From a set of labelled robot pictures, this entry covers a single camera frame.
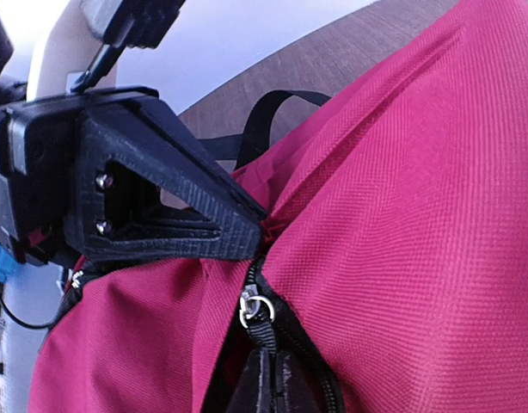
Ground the red backpack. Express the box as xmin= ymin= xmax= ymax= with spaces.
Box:
xmin=28 ymin=1 xmax=528 ymax=412

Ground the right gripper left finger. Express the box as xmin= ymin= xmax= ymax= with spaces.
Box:
xmin=227 ymin=348 xmax=273 ymax=413

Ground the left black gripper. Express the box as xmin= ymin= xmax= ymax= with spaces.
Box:
xmin=0 ymin=87 xmax=266 ymax=263

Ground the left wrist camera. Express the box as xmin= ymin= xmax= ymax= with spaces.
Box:
xmin=27 ymin=0 xmax=187 ymax=104

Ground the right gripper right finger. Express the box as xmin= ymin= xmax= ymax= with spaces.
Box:
xmin=271 ymin=351 xmax=320 ymax=413

